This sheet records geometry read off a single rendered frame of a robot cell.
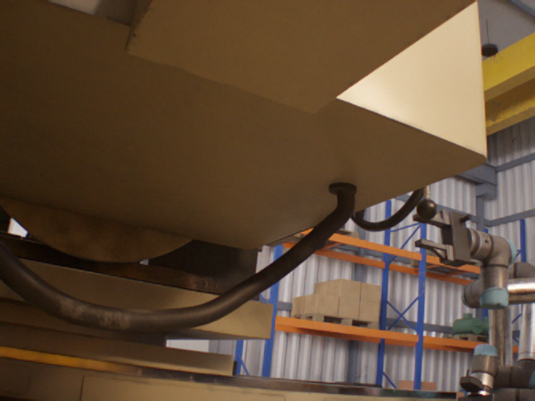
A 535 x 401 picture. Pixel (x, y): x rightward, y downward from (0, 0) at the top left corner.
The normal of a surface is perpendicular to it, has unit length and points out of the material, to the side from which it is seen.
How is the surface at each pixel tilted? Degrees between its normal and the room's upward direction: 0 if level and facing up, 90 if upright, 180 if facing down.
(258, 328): 90
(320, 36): 180
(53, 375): 90
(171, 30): 180
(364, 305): 90
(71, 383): 90
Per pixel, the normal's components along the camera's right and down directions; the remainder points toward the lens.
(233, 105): -0.10, 0.95
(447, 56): 0.47, -0.22
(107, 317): 0.81, -0.08
